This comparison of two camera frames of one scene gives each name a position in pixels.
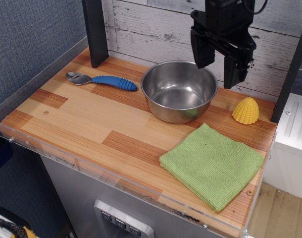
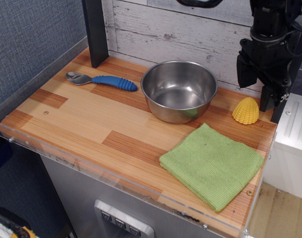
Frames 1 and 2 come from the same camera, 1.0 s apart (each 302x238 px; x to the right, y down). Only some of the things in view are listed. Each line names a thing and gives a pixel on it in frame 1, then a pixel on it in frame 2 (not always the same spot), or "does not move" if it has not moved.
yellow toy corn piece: [246, 111] does not move
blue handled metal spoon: [75, 78] does not move
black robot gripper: [225, 28] -> [270, 61]
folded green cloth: [216, 169] does not move
